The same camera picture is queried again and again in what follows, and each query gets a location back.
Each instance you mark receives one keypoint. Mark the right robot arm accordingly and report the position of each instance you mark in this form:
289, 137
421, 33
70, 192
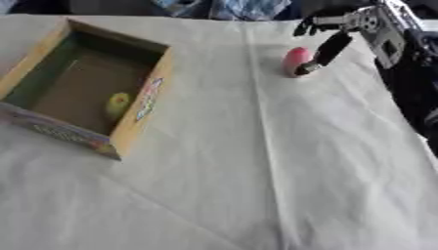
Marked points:
408, 65

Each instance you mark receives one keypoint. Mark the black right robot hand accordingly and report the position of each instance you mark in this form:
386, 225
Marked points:
332, 45

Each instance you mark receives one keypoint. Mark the pink toy fruit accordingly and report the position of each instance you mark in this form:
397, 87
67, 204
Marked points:
295, 59

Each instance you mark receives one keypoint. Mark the yellow-green toy fruit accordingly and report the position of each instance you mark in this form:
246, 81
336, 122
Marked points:
117, 104

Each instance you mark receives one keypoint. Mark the tan cardboard box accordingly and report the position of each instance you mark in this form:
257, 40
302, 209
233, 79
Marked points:
85, 81

